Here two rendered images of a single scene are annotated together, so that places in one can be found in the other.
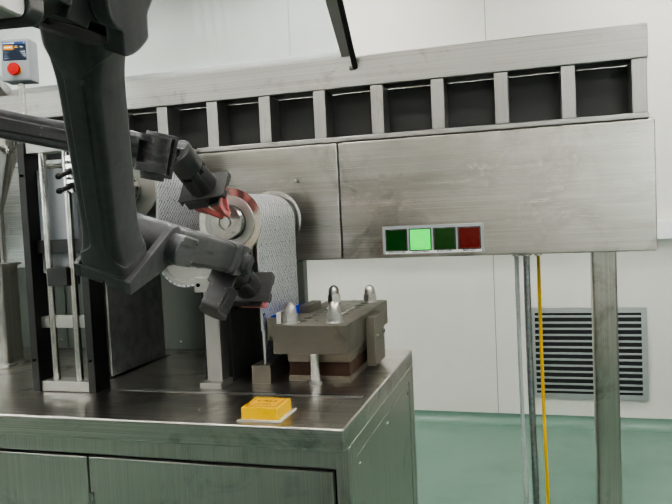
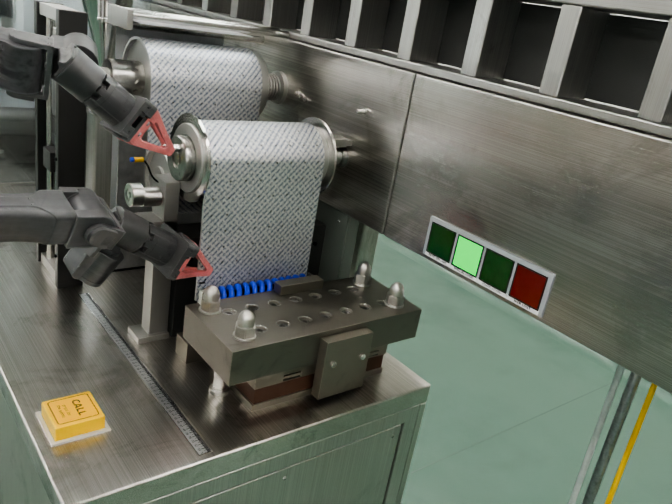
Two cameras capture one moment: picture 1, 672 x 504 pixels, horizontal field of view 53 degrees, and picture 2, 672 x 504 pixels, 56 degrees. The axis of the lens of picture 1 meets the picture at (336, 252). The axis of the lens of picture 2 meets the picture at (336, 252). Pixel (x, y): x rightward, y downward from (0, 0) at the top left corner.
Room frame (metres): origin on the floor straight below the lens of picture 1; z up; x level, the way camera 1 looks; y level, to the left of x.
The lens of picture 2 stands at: (0.74, -0.55, 1.53)
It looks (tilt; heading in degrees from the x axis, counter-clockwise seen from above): 21 degrees down; 32
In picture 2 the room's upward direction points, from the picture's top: 10 degrees clockwise
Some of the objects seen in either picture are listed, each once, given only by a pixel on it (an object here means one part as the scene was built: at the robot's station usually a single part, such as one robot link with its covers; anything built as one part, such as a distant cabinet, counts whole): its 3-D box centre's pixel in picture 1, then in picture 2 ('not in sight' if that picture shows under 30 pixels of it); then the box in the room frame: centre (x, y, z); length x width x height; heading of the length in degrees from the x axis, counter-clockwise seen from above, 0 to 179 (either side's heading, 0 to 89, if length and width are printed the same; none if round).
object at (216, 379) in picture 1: (212, 315); (151, 260); (1.44, 0.27, 1.05); 0.06 x 0.05 x 0.31; 164
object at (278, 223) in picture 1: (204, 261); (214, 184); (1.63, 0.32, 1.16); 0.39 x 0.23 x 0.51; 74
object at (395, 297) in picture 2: (369, 293); (396, 293); (1.72, -0.08, 1.05); 0.04 x 0.04 x 0.04
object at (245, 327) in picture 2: (334, 311); (245, 323); (1.41, 0.01, 1.05); 0.04 x 0.04 x 0.04
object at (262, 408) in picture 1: (266, 408); (73, 415); (1.20, 0.14, 0.91); 0.07 x 0.07 x 0.02; 74
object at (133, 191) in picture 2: not in sight; (134, 194); (1.41, 0.28, 1.18); 0.04 x 0.02 x 0.04; 74
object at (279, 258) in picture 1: (279, 282); (258, 244); (1.57, 0.13, 1.10); 0.23 x 0.01 x 0.18; 164
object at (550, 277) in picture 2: (432, 239); (482, 262); (1.67, -0.24, 1.18); 0.25 x 0.01 x 0.07; 74
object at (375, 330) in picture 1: (376, 337); (343, 363); (1.57, -0.09, 0.96); 0.10 x 0.03 x 0.11; 164
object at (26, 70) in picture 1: (18, 61); not in sight; (1.65, 0.74, 1.66); 0.07 x 0.07 x 0.10; 0
